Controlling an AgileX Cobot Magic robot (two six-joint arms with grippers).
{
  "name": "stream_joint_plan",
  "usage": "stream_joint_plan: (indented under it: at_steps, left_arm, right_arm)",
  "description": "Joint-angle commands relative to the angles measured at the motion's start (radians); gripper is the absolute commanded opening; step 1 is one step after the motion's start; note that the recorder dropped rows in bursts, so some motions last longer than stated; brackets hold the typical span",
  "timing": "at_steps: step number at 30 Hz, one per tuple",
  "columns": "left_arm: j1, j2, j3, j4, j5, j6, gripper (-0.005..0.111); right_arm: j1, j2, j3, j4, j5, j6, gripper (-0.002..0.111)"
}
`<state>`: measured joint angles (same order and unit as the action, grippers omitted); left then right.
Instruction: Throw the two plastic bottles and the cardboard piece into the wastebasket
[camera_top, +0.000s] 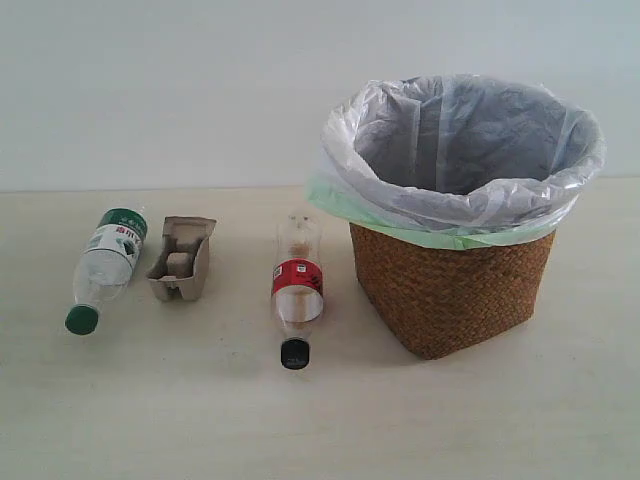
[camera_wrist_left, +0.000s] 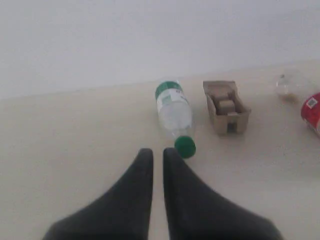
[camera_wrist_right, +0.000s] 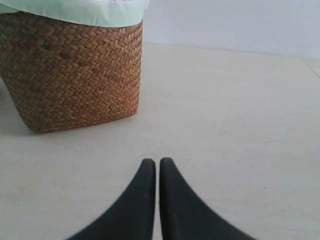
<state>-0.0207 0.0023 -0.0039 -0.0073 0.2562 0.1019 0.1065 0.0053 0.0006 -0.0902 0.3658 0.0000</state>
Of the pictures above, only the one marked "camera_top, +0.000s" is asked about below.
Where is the red label black cap bottle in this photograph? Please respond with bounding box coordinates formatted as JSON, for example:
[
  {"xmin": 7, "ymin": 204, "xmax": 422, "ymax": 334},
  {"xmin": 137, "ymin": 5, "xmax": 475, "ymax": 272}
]
[{"xmin": 271, "ymin": 212, "xmax": 324, "ymax": 370}]

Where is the grey cardboard pulp tray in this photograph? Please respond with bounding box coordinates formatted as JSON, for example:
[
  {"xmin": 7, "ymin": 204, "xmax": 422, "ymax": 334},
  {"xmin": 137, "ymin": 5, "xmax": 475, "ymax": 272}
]
[{"xmin": 146, "ymin": 216, "xmax": 217, "ymax": 302}]

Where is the green cap clear plastic bottle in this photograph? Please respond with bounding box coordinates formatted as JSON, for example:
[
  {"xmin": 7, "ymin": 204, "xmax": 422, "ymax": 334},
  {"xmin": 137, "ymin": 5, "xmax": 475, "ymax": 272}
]
[{"xmin": 65, "ymin": 207, "xmax": 148, "ymax": 336}]

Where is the woven brown wastebasket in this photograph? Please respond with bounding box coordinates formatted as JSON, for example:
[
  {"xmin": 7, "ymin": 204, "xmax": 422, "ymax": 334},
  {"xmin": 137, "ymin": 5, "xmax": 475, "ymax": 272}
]
[{"xmin": 350, "ymin": 224, "xmax": 554, "ymax": 360}]

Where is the green plastic bin liner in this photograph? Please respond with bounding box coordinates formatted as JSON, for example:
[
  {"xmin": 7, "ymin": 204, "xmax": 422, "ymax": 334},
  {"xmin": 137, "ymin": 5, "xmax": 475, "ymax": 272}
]
[{"xmin": 307, "ymin": 173, "xmax": 562, "ymax": 251}]

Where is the translucent white bin liner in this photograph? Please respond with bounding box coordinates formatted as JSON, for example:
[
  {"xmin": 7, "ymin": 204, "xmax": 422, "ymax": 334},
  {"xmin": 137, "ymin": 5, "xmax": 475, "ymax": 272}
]
[{"xmin": 317, "ymin": 74, "xmax": 606, "ymax": 233}]

